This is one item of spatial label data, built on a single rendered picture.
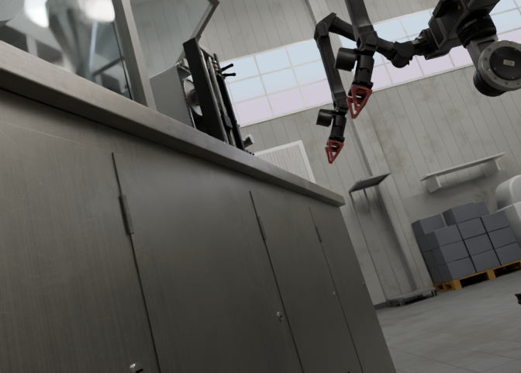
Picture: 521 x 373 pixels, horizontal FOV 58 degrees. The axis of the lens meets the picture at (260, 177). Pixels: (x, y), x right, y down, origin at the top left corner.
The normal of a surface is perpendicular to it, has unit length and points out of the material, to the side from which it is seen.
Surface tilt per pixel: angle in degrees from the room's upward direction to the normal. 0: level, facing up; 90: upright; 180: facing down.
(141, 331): 90
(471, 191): 90
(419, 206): 90
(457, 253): 90
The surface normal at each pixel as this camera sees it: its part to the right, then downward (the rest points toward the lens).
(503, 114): 0.01, -0.27
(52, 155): 0.88, -0.36
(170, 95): -0.38, -0.14
